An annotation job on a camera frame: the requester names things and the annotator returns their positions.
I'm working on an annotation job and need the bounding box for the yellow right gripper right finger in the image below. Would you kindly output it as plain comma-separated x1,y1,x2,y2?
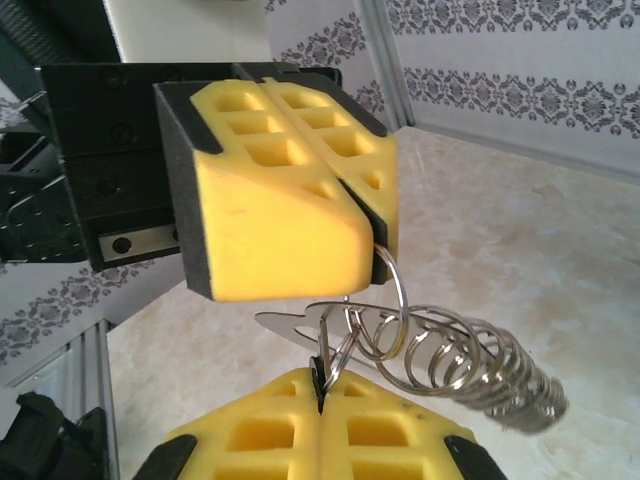
321,373,507,480

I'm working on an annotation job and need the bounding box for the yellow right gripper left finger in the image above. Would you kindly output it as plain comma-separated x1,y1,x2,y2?
134,367,325,480

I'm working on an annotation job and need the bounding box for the silver key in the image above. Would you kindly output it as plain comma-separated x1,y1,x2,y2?
314,318,332,374

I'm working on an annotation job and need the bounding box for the large silver keyring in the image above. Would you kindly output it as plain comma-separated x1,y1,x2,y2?
367,243,412,362

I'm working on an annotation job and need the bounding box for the aluminium frame post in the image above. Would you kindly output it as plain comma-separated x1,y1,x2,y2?
362,0,417,132

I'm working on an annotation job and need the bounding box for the aluminium table edge rail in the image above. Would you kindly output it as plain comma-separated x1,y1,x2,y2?
0,319,121,480

